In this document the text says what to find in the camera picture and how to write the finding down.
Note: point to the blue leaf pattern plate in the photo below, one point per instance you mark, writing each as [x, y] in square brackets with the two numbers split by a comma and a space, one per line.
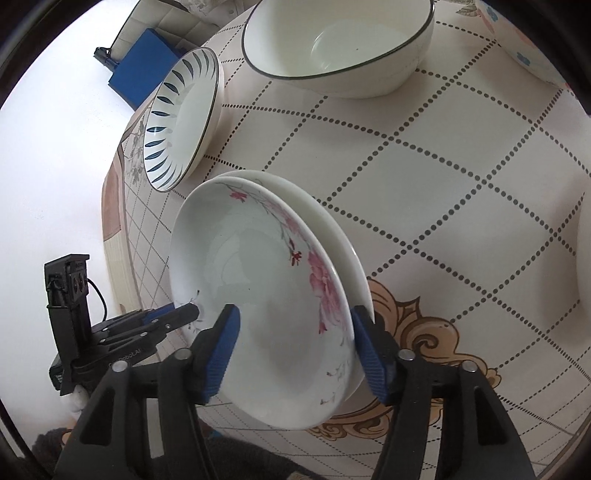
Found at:
[184, 115]

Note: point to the white bowl with dark rim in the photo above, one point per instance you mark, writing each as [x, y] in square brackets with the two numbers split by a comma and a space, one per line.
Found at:
[332, 41]

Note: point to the plain white plate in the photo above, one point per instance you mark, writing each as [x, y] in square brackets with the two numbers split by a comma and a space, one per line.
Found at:
[323, 217]

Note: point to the black device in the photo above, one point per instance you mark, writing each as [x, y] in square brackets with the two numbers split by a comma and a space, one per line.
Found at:
[105, 56]

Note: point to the blue box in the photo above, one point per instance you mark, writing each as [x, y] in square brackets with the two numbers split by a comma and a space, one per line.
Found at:
[138, 64]

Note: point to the dotted patterned tablecloth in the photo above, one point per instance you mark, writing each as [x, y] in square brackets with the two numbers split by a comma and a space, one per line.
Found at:
[415, 184]

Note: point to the pink floral plate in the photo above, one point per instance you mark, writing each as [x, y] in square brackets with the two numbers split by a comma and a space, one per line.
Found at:
[258, 300]

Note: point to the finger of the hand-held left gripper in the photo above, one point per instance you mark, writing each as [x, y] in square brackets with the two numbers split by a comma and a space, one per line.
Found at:
[159, 314]
[150, 333]

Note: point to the blue flower bowl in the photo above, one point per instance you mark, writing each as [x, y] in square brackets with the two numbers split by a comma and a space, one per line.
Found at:
[521, 41]

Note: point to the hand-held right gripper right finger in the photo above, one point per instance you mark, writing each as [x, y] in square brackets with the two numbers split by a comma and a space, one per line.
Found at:
[371, 360]

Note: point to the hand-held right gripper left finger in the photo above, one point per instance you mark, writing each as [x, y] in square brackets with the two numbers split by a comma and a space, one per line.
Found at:
[224, 350]

